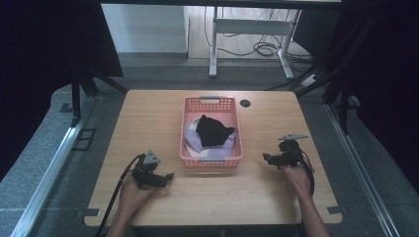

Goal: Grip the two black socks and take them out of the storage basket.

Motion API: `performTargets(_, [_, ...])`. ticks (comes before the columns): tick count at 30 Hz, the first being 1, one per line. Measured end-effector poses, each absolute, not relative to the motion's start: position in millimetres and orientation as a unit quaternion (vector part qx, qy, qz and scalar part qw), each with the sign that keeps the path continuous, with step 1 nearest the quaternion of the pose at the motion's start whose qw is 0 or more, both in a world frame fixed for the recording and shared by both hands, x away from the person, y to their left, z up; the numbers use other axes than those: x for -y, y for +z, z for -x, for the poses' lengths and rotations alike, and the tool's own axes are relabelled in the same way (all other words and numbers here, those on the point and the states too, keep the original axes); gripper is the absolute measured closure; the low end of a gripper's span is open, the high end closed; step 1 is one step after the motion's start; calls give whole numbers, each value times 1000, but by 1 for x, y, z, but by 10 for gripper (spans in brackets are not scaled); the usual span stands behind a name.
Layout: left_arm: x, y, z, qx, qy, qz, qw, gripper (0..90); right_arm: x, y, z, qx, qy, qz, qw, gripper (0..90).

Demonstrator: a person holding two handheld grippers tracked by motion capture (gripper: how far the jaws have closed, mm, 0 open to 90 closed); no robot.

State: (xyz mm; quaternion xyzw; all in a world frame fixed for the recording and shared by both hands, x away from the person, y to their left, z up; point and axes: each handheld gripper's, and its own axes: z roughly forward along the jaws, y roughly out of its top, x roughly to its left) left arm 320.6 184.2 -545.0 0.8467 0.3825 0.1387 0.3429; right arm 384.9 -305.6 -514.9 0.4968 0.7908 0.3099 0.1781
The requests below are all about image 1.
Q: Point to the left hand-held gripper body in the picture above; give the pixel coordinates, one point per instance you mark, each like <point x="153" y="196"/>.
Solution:
<point x="145" y="171"/>

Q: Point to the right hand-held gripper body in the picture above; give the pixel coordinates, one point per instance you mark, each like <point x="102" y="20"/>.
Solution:
<point x="290" y="152"/>

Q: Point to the lavender cloth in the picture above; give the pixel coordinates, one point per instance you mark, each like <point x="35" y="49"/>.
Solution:
<point x="217" y="149"/>

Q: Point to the white cloth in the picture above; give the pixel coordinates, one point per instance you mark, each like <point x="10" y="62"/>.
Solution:
<point x="192" y="124"/>

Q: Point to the black cloth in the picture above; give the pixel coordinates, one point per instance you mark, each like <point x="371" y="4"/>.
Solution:
<point x="213" y="131"/>

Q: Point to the pink plastic basket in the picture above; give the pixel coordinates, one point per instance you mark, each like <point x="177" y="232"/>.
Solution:
<point x="211" y="131"/>

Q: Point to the person's left hand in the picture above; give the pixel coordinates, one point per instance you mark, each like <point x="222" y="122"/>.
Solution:
<point x="134" y="197"/>

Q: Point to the person's right hand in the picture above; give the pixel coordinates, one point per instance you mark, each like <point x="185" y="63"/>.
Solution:
<point x="299" y="179"/>

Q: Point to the black table grommet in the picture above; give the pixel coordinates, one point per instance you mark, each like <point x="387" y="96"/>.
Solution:
<point x="245" y="103"/>

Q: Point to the white power strip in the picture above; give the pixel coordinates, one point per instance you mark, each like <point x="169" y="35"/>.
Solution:
<point x="310" y="80"/>

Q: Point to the black tripod stand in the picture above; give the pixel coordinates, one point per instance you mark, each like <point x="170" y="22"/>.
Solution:
<point x="332" y="79"/>
<point x="85" y="85"/>

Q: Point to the black curtain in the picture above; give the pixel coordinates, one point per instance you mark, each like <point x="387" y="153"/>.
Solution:
<point x="382" y="79"/>
<point x="49" y="65"/>

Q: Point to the aluminium rail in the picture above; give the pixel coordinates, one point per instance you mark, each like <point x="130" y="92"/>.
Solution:
<point x="359" y="168"/>
<point x="46" y="177"/>

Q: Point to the white desk frame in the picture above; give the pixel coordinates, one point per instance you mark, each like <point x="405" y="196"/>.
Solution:
<point x="250" y="28"/>

